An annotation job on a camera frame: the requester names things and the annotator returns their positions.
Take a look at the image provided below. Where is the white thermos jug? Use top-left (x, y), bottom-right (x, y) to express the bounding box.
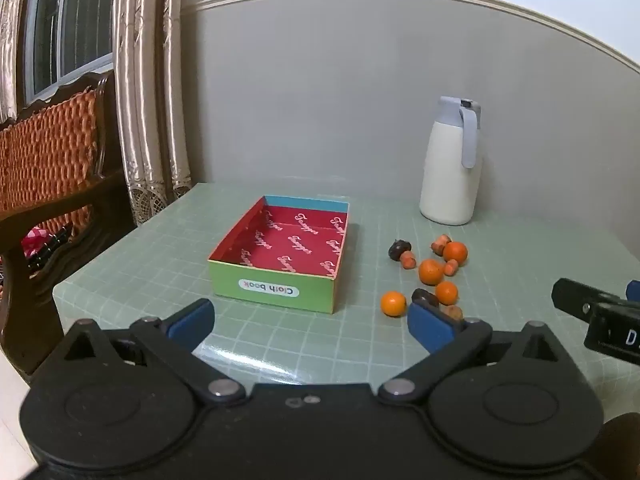
top-left (419, 96), bottom-right (482, 226)

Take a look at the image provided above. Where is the window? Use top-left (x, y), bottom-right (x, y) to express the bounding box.
top-left (24, 0), bottom-right (120, 102)

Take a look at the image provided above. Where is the wooden sofa with orange cushion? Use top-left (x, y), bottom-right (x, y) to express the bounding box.
top-left (0, 71), bottom-right (137, 376)

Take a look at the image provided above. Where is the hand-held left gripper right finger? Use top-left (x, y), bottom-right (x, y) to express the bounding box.
top-left (378, 301), bottom-right (571, 403)

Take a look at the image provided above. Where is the beige satin curtain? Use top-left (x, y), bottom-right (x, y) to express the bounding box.
top-left (114, 0), bottom-right (194, 227)
top-left (0, 0), bottom-right (28, 122)

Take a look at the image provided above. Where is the black object on sofa seat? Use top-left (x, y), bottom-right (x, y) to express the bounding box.
top-left (27, 225), bottom-right (74, 274)

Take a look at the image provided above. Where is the colourful cardboard box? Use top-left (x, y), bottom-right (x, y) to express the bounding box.
top-left (207, 195), bottom-right (350, 315)

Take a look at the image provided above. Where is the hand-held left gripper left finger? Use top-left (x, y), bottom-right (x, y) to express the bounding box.
top-left (62, 298), bottom-right (246, 404)

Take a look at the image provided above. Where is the green grid table cover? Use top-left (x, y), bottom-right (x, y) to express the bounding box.
top-left (52, 182), bottom-right (640, 441)

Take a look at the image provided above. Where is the red checked cloth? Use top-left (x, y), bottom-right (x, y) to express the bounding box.
top-left (21, 227), bottom-right (52, 262)

